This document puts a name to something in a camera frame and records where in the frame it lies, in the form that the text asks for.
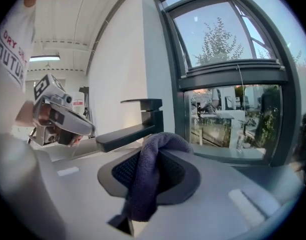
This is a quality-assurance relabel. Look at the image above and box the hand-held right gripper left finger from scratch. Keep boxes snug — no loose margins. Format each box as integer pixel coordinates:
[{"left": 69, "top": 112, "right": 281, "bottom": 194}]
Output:
[{"left": 51, "top": 147, "right": 141, "bottom": 240}]

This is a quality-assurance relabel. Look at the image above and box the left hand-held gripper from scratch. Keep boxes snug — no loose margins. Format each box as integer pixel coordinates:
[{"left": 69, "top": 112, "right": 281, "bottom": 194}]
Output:
[{"left": 32, "top": 73, "right": 96, "bottom": 148}]

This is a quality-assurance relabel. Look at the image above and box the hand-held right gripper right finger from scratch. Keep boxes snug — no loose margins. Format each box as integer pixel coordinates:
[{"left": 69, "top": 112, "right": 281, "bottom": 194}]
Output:
[{"left": 133, "top": 149, "right": 305, "bottom": 240}]

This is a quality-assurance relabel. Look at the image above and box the dark blue cloth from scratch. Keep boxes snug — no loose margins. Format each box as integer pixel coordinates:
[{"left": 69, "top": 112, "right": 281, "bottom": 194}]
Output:
[{"left": 121, "top": 131, "right": 195, "bottom": 222}]

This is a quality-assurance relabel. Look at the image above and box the black faucet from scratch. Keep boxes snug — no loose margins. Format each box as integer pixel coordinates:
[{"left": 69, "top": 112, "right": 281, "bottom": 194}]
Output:
[{"left": 95, "top": 98, "right": 164, "bottom": 153}]

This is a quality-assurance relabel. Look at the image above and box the person's left forearm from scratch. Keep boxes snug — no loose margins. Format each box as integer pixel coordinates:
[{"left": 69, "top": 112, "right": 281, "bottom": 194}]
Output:
[{"left": 14, "top": 100, "right": 38, "bottom": 129}]

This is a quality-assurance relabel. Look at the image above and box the ceiling light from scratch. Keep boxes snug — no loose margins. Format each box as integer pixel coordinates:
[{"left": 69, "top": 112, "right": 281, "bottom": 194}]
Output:
[{"left": 29, "top": 54, "right": 61, "bottom": 63}]

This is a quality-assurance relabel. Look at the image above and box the black bag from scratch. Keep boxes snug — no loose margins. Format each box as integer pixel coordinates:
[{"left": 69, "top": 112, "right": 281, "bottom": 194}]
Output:
[{"left": 291, "top": 111, "right": 306, "bottom": 184}]

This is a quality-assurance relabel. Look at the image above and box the green tree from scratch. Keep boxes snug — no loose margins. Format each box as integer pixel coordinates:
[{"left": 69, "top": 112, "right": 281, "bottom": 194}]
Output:
[{"left": 194, "top": 17, "right": 244, "bottom": 67}]

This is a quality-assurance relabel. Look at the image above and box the dark window frame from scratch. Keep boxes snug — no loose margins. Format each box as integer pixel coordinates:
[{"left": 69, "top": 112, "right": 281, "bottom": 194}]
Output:
[{"left": 152, "top": 0, "right": 306, "bottom": 169}]

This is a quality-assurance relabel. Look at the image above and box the thin window cord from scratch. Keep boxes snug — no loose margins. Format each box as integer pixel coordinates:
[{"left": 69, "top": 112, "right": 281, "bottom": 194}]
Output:
[{"left": 236, "top": 63, "right": 244, "bottom": 95}]

